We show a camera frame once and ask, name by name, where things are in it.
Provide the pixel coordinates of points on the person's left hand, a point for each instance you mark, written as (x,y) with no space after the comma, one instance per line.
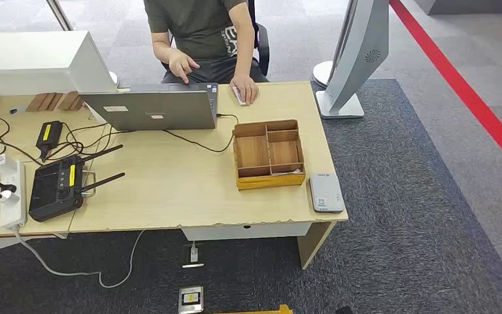
(246,89)

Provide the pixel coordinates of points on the person's right hand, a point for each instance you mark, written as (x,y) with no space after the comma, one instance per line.
(181,63)

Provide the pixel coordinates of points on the white ID card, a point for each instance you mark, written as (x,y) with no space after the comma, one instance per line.
(237,96)

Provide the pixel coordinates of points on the wooden organizer tray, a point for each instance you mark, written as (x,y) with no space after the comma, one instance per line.
(251,151)

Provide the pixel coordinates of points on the person's right forearm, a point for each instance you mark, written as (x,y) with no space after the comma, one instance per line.
(162,47)

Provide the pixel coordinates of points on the person's left forearm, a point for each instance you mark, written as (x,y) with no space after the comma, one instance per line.
(244,47)

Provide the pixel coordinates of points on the person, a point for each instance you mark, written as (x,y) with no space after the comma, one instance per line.
(199,26)

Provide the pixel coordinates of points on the white pink card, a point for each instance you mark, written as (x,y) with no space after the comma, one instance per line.
(290,172)

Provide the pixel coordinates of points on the white card reader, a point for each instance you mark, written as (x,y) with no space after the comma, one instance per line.
(327,193)

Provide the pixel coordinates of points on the black office chair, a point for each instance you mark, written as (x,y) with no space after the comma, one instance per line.
(263,43)

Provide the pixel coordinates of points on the grey laptop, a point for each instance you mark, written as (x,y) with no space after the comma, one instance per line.
(147,110)

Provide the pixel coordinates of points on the white round stand base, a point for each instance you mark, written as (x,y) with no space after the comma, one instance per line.
(321,73)
(113,78)

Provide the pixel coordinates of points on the wooden slat block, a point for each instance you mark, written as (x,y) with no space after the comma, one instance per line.
(71,100)
(43,102)

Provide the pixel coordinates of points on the grey kiosk stand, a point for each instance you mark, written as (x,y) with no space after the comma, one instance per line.
(359,52)

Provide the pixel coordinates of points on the metal pole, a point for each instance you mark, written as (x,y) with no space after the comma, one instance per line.
(60,15)

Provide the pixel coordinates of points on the black power adapter yellow label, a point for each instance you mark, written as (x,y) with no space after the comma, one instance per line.
(49,134)

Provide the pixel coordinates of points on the white boxy cabinet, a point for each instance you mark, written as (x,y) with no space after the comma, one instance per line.
(26,60)

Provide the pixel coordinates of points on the floor socket with plug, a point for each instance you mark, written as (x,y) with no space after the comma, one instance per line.
(193,255)

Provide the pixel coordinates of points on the black remote controller with antennas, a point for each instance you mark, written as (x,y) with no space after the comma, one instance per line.
(54,190)

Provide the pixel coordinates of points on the dark grey carpet mat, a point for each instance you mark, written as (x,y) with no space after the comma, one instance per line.
(407,216)

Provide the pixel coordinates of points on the black plug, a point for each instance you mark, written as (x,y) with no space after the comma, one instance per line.
(6,187)

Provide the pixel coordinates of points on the silver floor outlet box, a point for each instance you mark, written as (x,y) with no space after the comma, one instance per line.
(190,299)

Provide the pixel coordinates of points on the red floor tape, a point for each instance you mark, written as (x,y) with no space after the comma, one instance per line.
(463,89)

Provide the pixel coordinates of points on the white plug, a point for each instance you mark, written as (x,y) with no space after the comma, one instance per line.
(9,196)

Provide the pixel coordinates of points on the white power strip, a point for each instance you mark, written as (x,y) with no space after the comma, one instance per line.
(13,208)

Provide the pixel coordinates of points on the yellow flat object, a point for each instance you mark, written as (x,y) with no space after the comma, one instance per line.
(255,311)

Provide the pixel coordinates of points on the grey raised platform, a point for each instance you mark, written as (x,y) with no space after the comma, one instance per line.
(472,5)

